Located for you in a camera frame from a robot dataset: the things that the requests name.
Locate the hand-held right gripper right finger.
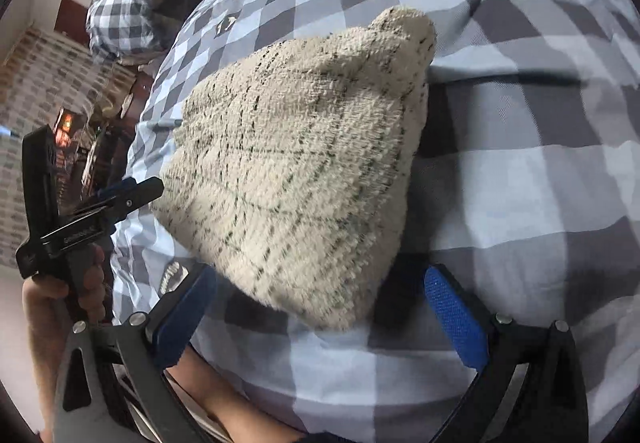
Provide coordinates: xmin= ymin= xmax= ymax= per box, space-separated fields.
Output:
xmin=424 ymin=264 xmax=590 ymax=443

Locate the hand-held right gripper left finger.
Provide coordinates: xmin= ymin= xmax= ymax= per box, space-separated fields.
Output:
xmin=52 ymin=263 xmax=219 ymax=443

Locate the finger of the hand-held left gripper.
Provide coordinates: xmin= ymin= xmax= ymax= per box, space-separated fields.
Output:
xmin=97 ymin=178 xmax=139 ymax=201
xmin=75 ymin=177 xmax=166 ymax=226

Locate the cream plaid shirt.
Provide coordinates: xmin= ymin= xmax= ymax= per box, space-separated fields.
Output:
xmin=149 ymin=7 xmax=437 ymax=331

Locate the person's left forearm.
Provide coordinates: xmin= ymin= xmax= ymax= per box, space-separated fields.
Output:
xmin=27 ymin=348 xmax=307 ymax=443

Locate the person's left hand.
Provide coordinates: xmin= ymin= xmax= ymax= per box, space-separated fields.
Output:
xmin=22 ymin=245 xmax=109 ymax=366

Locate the wooden desk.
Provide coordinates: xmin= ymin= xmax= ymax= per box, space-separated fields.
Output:
xmin=50 ymin=68 xmax=152 ymax=204

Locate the computer monitor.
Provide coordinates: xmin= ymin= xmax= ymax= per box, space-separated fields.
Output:
xmin=54 ymin=107 xmax=77 ymax=144

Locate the blue grey checked bed sheet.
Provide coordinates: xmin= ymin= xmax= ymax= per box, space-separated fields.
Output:
xmin=107 ymin=0 xmax=640 ymax=443

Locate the brown wooden door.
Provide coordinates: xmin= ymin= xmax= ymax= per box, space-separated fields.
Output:
xmin=54 ymin=0 xmax=92 ymax=38

